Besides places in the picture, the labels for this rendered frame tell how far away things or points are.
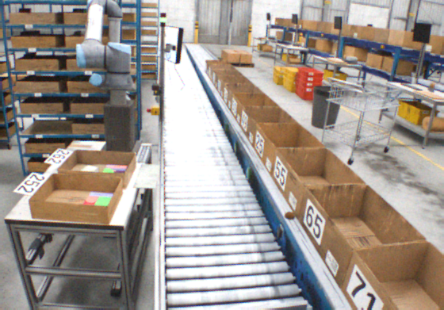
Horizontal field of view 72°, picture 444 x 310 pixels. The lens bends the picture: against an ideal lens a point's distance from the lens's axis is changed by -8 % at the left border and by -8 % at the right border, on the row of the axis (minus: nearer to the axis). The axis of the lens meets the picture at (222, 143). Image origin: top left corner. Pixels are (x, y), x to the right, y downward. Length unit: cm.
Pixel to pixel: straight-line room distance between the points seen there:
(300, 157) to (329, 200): 40
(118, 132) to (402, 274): 179
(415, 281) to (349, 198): 43
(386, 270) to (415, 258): 11
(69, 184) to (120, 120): 59
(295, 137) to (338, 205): 79
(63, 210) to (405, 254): 139
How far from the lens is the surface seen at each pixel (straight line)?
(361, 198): 154
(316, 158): 181
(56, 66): 323
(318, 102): 557
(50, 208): 166
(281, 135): 213
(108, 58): 217
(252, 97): 284
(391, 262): 122
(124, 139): 228
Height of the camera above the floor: 167
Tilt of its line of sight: 22 degrees down
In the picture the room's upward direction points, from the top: 4 degrees clockwise
